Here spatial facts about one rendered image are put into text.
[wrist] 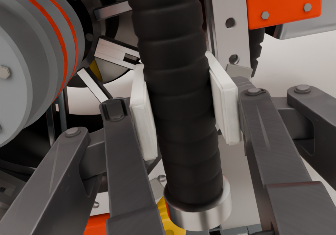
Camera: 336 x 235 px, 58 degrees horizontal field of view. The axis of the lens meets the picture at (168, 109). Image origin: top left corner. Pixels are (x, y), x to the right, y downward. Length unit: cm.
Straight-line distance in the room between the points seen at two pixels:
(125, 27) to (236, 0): 34
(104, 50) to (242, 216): 95
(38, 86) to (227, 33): 22
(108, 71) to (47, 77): 42
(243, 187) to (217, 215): 121
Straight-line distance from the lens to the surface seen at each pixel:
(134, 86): 16
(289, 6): 40
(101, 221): 51
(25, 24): 28
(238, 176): 146
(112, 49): 48
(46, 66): 29
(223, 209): 20
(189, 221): 20
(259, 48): 49
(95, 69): 70
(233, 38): 38
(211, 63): 17
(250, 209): 130
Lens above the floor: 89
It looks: 24 degrees down
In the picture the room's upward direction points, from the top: 11 degrees counter-clockwise
